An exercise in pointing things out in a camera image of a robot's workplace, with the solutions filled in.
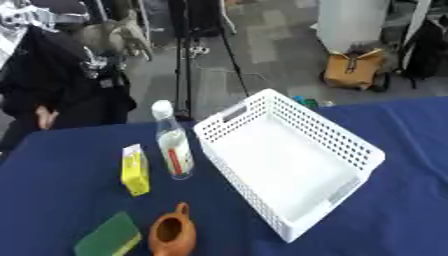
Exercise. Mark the yellow carton box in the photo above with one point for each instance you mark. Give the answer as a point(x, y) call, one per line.
point(135, 170)

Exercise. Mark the clear plastic bottle white cap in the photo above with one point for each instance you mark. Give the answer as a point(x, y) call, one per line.
point(174, 150)

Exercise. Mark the brown clay teapot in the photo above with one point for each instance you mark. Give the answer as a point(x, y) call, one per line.
point(172, 233)

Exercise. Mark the green and yellow sponge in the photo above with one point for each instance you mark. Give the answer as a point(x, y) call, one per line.
point(109, 237)

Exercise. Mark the white perforated plastic basket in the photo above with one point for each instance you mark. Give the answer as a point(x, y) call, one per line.
point(280, 163)

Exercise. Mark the small green and blue object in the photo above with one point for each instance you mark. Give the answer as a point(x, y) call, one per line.
point(305, 101)

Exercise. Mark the black backpack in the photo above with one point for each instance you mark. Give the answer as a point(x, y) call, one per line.
point(424, 50)

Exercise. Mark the person's hand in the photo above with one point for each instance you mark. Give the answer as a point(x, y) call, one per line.
point(45, 117)

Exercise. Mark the white cabinet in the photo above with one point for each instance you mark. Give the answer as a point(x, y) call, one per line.
point(350, 23)

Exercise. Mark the black tripod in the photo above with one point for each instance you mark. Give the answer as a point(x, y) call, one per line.
point(185, 56)

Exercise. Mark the person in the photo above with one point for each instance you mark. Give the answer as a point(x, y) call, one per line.
point(58, 83)

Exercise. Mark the grey jacket on chair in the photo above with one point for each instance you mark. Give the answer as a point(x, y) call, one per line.
point(116, 35)

